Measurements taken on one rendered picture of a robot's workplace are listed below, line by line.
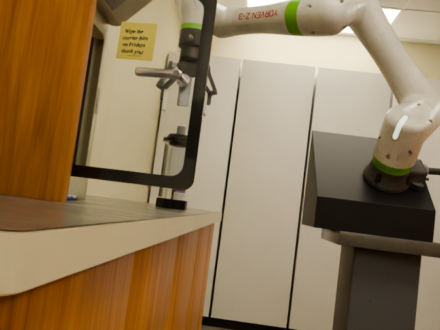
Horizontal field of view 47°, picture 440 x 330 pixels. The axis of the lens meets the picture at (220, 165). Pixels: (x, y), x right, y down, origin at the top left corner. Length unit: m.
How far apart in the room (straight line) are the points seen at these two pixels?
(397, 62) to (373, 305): 0.74
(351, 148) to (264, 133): 2.39
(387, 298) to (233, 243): 2.60
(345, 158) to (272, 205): 2.39
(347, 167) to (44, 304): 1.35
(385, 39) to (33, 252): 1.46
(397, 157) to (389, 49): 0.34
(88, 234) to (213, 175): 3.68
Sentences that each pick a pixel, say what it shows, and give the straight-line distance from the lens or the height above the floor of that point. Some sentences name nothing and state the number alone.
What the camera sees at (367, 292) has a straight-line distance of 1.61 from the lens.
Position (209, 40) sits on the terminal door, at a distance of 1.01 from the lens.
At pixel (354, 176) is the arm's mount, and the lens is 1.68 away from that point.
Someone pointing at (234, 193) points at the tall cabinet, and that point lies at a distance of 4.10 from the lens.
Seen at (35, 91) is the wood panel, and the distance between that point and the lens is 1.01.
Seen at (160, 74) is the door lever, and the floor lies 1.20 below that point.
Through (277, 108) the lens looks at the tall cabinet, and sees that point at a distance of 4.18.
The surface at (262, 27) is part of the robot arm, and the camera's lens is 1.69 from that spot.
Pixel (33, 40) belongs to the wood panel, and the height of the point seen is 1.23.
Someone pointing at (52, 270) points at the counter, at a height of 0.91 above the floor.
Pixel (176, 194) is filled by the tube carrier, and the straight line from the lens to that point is 1.61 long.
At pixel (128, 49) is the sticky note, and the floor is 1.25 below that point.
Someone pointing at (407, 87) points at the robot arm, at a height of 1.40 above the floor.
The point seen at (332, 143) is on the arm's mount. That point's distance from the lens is 1.80.
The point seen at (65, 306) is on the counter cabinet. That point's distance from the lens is 0.53.
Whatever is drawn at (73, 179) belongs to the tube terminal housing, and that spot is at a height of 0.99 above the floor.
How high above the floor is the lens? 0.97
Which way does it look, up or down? 5 degrees up
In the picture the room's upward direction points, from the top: 7 degrees clockwise
